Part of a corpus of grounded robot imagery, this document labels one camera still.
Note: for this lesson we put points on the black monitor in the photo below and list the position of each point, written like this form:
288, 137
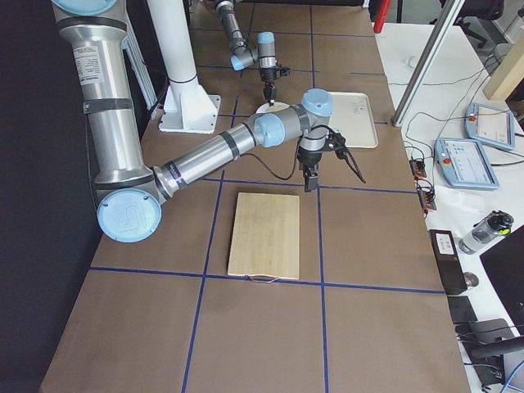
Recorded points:
503, 264

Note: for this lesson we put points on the orange circuit board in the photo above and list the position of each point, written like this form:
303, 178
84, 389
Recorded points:
418, 169
426, 199

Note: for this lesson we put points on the white round plate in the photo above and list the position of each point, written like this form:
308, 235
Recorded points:
267, 108

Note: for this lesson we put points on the teach pendant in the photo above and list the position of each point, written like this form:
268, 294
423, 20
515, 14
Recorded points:
464, 164
490, 125

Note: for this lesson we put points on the wooden cutting board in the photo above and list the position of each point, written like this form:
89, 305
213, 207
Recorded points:
266, 236

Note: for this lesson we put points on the orange circuit board lower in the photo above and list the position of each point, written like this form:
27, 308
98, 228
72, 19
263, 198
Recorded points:
426, 199

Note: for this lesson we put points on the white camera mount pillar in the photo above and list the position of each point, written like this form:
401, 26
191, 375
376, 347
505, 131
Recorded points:
188, 108

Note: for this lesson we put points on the aluminium frame post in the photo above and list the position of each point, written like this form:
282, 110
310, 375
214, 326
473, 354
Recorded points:
441, 28

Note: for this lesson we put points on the teach pendant near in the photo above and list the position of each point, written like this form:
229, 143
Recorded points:
464, 164

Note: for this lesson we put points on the black power box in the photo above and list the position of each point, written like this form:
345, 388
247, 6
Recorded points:
447, 261

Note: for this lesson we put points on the teach pendant far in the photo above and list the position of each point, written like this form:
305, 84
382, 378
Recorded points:
490, 125

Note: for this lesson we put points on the clear water bottle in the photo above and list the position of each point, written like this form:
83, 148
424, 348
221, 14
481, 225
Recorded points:
496, 224

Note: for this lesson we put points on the orange circuit board upper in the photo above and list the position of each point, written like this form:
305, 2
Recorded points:
418, 169

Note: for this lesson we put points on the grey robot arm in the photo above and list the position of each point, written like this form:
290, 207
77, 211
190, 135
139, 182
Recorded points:
243, 55
138, 175

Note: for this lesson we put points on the cream bear tray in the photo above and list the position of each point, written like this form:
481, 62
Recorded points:
352, 118

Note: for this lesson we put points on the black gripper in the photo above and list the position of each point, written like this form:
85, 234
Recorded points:
268, 75
308, 157

